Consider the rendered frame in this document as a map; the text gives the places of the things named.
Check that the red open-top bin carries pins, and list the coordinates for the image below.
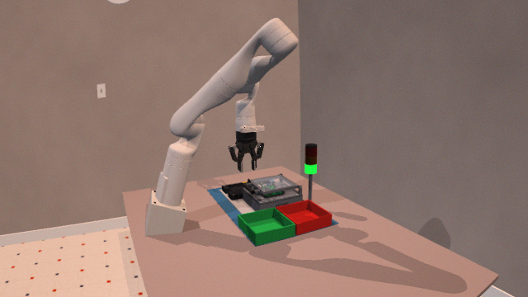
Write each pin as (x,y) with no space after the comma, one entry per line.
(308,215)

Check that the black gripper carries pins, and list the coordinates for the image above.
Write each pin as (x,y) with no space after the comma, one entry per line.
(246,146)

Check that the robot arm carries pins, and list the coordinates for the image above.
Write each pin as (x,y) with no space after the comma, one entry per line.
(276,38)

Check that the green bin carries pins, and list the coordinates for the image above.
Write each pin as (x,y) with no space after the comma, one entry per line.
(278,226)

